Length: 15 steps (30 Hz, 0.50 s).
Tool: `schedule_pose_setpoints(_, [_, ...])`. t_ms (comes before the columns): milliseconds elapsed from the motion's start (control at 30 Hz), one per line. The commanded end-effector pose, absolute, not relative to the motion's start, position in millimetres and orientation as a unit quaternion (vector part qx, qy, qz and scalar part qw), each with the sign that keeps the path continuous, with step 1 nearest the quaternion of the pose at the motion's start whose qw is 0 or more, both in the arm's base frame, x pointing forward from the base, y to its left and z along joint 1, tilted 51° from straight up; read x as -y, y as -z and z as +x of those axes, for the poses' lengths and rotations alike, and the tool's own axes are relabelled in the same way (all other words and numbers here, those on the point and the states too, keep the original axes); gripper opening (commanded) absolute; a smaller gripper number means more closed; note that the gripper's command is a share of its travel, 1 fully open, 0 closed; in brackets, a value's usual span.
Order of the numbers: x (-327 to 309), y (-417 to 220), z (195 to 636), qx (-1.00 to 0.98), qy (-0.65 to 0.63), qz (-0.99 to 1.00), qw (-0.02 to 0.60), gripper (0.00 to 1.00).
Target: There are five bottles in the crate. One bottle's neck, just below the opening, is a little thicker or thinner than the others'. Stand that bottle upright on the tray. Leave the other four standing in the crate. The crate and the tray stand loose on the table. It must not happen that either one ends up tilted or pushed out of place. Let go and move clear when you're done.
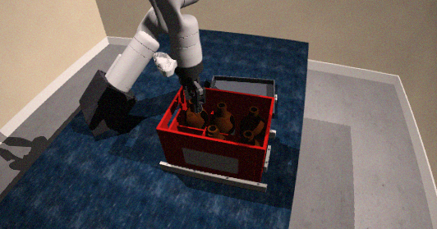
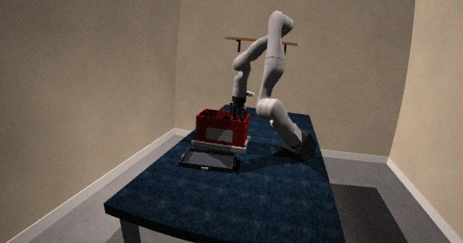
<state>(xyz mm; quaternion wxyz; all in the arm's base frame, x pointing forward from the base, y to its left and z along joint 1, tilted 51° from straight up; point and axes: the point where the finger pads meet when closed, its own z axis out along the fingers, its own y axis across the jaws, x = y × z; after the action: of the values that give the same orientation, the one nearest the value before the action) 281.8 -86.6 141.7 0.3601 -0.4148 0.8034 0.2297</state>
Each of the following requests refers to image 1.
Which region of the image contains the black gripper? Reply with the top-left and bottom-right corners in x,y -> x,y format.
174,59 -> 206,113

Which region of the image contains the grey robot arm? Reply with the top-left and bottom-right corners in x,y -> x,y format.
105,0 -> 202,92

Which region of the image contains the red crate with dividers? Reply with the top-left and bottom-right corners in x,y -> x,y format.
163,88 -> 274,183

